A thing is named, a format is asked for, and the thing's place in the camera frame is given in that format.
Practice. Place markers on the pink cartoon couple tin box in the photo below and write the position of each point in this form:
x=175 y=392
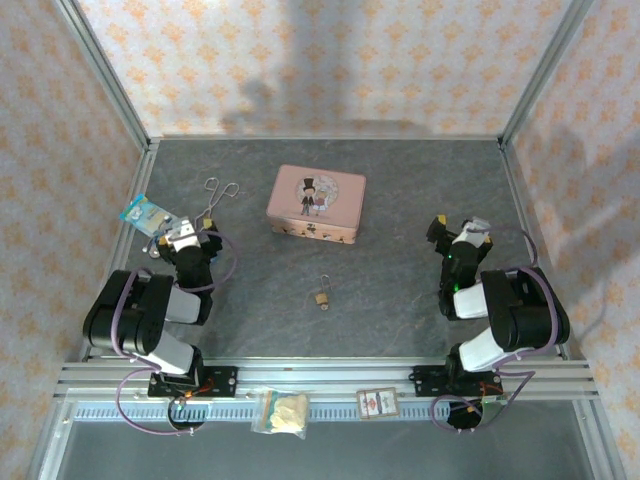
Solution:
x=315 y=195

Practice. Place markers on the small brass padlock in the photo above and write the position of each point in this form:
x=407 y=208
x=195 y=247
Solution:
x=322 y=299

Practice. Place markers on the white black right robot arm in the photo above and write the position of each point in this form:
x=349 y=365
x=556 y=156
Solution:
x=480 y=350

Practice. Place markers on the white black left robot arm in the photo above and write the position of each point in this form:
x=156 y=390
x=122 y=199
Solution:
x=175 y=355

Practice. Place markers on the blue plastic packet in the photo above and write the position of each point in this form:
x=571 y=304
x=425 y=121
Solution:
x=145 y=212

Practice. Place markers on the small card pack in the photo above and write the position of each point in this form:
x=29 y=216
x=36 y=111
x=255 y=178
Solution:
x=377 y=403

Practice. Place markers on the clear bag of snacks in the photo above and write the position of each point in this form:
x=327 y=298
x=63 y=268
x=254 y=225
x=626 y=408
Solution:
x=287 y=410

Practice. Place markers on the aluminium side table rail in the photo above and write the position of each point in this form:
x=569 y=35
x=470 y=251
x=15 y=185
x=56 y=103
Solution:
x=525 y=215
x=125 y=200

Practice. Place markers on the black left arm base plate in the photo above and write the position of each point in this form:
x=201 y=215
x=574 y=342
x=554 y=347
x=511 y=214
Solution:
x=225 y=380

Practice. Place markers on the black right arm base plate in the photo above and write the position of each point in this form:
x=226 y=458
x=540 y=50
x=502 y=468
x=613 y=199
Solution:
x=425 y=380

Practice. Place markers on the aluminium front frame rail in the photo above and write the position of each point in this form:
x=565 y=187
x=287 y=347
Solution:
x=320 y=375

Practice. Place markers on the aluminium frame post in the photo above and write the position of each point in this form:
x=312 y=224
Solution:
x=105 y=75
x=545 y=75

